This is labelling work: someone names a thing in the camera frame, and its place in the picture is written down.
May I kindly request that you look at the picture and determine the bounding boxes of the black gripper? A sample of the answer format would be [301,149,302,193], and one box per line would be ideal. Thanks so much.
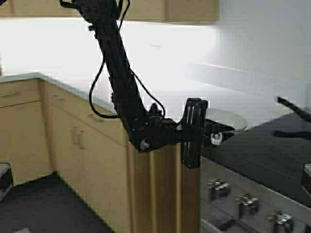
[179,98,235,168]

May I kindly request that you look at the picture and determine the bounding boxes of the white frying pan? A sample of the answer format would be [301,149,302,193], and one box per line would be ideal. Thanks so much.
[205,108,248,137]

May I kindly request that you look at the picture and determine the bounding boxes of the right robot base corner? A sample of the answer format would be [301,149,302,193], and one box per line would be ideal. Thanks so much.
[301,164,311,196]

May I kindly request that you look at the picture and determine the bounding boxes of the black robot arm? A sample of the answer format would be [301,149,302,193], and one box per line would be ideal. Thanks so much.
[60,0,234,168]

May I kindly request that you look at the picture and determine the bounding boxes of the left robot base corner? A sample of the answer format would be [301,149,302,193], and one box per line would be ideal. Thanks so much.
[0,163,14,200]

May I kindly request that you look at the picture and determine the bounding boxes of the black flat griddle pan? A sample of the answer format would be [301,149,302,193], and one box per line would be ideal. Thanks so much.
[274,97,311,140]

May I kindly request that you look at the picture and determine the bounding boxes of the left chrome stove knob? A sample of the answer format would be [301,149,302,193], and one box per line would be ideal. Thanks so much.
[207,179,231,202]

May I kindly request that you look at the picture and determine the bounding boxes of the chrome stove knob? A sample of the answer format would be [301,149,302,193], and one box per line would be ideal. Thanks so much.
[267,210,294,233]
[235,193,259,218]
[207,179,231,202]

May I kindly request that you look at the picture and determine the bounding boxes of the stainless oven front panel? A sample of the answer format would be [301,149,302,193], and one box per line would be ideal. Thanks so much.
[200,157,311,233]

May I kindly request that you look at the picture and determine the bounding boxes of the black glass stove top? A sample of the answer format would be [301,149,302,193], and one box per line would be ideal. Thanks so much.
[203,114,311,207]

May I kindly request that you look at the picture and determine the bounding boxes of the middle chrome stove knob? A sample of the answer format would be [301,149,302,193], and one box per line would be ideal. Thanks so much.
[235,193,259,218]

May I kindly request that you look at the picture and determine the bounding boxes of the right chrome stove knob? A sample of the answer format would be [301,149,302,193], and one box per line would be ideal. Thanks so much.
[267,210,294,233]

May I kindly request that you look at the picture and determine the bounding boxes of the wooden base cabinet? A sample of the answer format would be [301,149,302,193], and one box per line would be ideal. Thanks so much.
[0,78,200,233]

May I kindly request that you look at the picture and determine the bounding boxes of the wooden upper wall cabinet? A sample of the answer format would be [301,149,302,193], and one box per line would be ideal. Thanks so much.
[0,0,220,24]

